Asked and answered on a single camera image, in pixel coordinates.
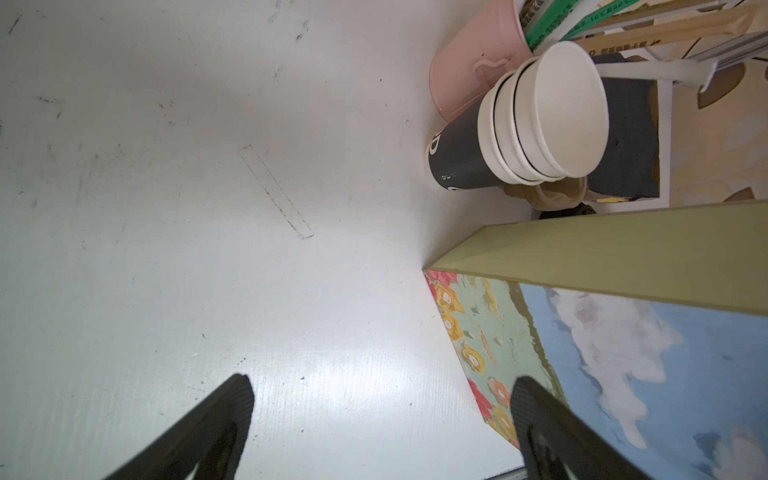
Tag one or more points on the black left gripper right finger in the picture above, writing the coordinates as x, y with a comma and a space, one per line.
556, 444

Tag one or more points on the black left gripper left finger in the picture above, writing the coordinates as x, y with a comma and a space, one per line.
207, 443

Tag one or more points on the painted paper gift bag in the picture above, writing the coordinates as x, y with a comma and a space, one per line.
651, 327

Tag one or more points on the brown cardboard cup carrier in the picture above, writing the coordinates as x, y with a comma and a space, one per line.
555, 196

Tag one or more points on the stack of black cup lids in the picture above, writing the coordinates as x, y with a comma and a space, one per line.
578, 210

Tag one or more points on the pink cup with straws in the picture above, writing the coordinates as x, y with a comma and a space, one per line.
497, 40

